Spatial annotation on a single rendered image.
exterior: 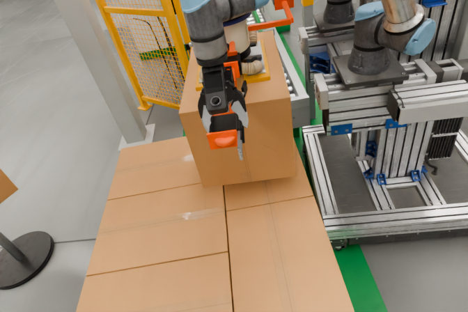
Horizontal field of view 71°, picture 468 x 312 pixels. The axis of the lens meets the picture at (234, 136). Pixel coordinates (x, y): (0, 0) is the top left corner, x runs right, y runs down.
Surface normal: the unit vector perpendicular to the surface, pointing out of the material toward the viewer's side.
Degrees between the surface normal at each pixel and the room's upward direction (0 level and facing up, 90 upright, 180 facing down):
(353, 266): 0
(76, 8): 90
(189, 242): 0
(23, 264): 0
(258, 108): 90
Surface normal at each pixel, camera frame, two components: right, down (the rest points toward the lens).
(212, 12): 0.52, 0.48
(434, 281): -0.18, -0.76
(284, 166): 0.01, 0.63
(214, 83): -0.14, -0.33
